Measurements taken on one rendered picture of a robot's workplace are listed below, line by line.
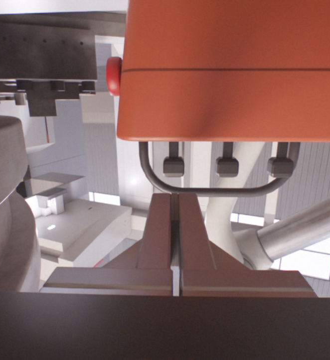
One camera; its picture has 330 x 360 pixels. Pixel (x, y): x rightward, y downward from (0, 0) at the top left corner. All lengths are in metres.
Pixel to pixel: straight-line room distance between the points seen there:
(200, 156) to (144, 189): 0.96
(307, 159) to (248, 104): 13.60
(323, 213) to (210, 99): 0.66
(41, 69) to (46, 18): 0.24
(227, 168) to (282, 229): 0.57
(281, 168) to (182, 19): 0.17
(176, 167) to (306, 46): 0.15
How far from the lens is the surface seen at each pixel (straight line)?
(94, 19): 1.43
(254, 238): 0.83
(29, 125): 4.32
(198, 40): 0.19
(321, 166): 13.92
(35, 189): 4.60
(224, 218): 0.64
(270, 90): 0.19
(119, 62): 0.24
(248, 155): 0.61
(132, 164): 3.64
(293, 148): 0.34
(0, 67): 1.32
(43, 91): 1.41
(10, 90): 2.37
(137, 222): 3.73
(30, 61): 1.30
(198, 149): 3.24
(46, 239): 3.16
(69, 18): 1.42
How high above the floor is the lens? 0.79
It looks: 16 degrees up
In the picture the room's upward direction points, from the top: 180 degrees clockwise
